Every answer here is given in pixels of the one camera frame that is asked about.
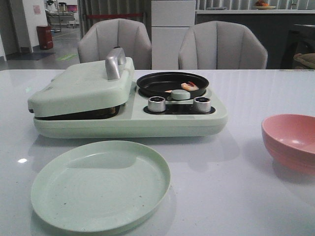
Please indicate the mint green breakfast maker lid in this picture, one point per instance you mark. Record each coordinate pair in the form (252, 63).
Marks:
(83, 88)

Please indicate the pink bowl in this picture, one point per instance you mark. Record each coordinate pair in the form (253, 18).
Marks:
(290, 139)

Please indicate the bread slice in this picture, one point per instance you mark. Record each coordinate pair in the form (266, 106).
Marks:
(106, 112)

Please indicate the mint green breakfast maker base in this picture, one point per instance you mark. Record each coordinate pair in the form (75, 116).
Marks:
(132, 121)

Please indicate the left silver control knob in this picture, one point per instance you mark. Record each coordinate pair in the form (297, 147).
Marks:
(156, 104)

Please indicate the silver control knob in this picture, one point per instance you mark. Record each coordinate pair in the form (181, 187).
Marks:
(201, 104)
(156, 104)

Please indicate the black round frying pan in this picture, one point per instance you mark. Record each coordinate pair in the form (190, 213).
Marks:
(157, 84)

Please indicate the right silver control knob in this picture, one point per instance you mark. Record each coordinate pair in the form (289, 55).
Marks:
(201, 104)

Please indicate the left grey upholstered chair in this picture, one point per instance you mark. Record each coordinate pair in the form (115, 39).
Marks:
(106, 35)

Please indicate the grey upholstered chair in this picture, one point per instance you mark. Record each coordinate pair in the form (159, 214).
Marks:
(106, 35)
(221, 45)

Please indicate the mint green round plate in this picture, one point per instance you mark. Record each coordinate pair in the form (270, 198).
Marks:
(107, 187)

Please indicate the right grey upholstered chair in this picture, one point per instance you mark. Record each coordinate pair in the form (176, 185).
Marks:
(221, 45)

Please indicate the white cabinet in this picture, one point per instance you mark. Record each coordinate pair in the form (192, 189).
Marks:
(170, 20)

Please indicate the red barrier tape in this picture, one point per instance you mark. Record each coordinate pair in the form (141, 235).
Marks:
(115, 16)

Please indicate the red bin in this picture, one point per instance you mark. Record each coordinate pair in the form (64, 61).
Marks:
(44, 37)

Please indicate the metal rack in background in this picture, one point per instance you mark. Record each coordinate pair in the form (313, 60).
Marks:
(62, 13)

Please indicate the dark grey counter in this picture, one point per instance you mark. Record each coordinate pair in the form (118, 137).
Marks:
(270, 26)

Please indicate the fruit bowl on counter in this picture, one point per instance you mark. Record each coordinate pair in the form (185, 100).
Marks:
(262, 5)

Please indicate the beige cushion at right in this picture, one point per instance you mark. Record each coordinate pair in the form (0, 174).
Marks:
(307, 60)

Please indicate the dark appliance at right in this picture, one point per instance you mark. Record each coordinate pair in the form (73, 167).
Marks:
(300, 39)

